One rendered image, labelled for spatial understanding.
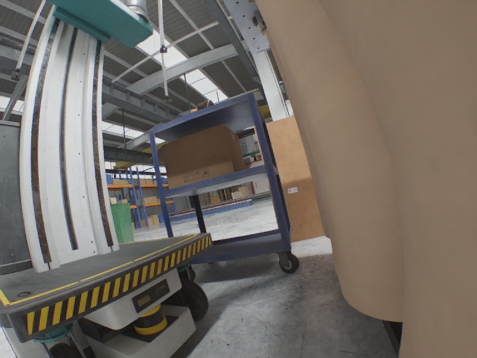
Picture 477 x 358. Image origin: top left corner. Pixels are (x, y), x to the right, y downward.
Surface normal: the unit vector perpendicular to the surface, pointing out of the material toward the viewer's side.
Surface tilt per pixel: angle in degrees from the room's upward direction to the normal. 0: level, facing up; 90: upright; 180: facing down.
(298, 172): 90
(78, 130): 90
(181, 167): 90
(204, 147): 90
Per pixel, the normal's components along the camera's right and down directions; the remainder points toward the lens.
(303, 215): -0.30, -0.01
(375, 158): -0.80, 0.13
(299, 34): -0.92, 0.18
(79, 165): 0.92, -0.24
